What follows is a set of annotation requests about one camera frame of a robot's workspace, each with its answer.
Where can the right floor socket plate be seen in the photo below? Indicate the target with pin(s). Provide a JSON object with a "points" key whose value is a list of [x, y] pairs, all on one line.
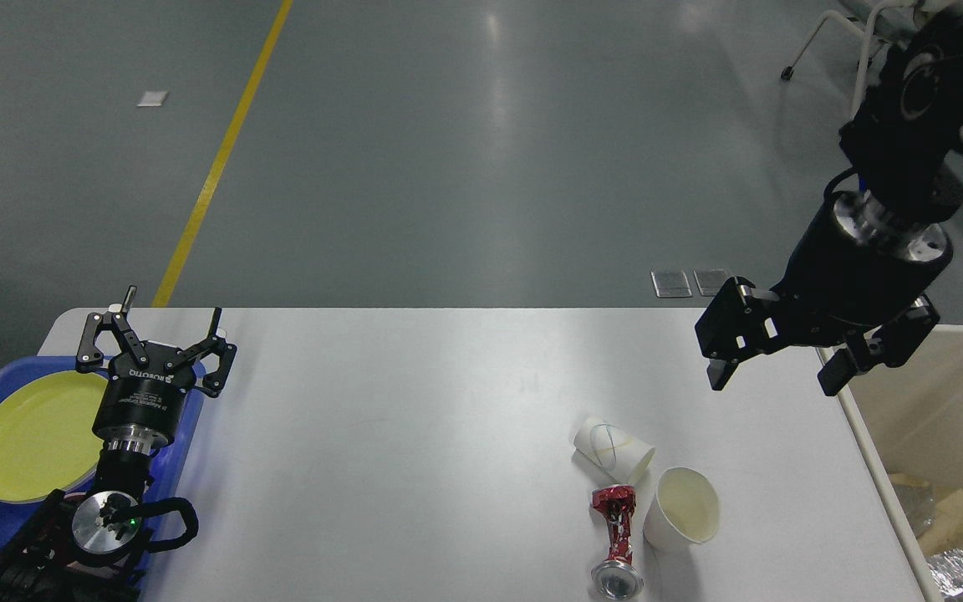
{"points": [[710, 281]]}

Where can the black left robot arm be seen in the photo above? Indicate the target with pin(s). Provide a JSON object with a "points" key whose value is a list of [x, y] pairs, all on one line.
{"points": [[92, 546]]}

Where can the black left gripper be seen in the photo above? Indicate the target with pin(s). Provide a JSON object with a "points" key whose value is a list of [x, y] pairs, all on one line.
{"points": [[147, 401]]}

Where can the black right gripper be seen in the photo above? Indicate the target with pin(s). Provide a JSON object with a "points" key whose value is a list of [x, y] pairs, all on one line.
{"points": [[842, 275]]}

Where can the left floor socket plate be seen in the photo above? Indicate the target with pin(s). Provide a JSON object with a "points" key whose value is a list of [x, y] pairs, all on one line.
{"points": [[671, 284]]}

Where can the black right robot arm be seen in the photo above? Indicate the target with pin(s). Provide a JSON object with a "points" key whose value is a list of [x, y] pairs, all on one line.
{"points": [[898, 140]]}

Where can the crushed red can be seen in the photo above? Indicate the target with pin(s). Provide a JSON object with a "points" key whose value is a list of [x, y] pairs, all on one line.
{"points": [[615, 577]]}

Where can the floor socket plate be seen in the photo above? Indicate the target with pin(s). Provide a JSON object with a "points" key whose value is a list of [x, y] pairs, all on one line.
{"points": [[671, 284], [710, 281]]}

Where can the white office chair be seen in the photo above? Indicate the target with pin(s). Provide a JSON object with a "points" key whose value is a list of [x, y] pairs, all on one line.
{"points": [[850, 40]]}

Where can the yellow plastic plate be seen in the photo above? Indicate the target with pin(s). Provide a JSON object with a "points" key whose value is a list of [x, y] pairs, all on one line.
{"points": [[46, 441]]}

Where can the beige plastic bin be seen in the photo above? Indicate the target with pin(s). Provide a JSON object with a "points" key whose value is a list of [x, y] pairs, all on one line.
{"points": [[910, 420]]}

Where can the crushed white paper cup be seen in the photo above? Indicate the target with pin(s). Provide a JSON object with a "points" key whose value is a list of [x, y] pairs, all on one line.
{"points": [[684, 511]]}

